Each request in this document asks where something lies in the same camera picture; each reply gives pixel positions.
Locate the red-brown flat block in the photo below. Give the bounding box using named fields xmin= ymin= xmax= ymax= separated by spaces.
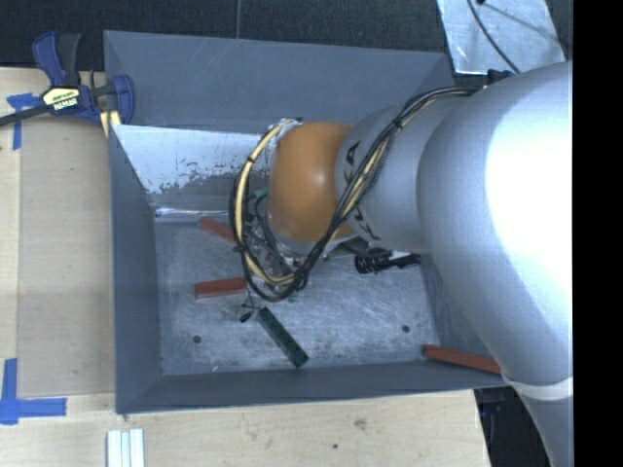
xmin=421 ymin=343 xmax=503 ymax=376
xmin=194 ymin=276 xmax=249 ymax=301
xmin=198 ymin=216 xmax=240 ymax=246

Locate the dark green flat block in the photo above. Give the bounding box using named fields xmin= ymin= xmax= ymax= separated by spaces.
xmin=256 ymin=305 xmax=311 ymax=370

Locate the grey metal bin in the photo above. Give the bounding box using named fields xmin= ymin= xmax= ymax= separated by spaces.
xmin=102 ymin=29 xmax=508 ymax=415

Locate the pale wood flat board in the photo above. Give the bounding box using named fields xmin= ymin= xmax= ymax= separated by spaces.
xmin=16 ymin=118 xmax=118 ymax=399

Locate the black cylinder on white bracket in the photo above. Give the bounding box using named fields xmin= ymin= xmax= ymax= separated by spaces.
xmin=321 ymin=238 xmax=422 ymax=275

